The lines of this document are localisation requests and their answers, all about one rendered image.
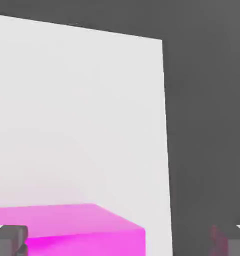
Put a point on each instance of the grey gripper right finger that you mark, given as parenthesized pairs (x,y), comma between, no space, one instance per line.
(234,246)

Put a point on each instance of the large magenta box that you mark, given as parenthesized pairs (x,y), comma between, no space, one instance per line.
(81,230)

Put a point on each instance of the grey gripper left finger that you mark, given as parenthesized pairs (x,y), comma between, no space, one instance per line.
(7,240)

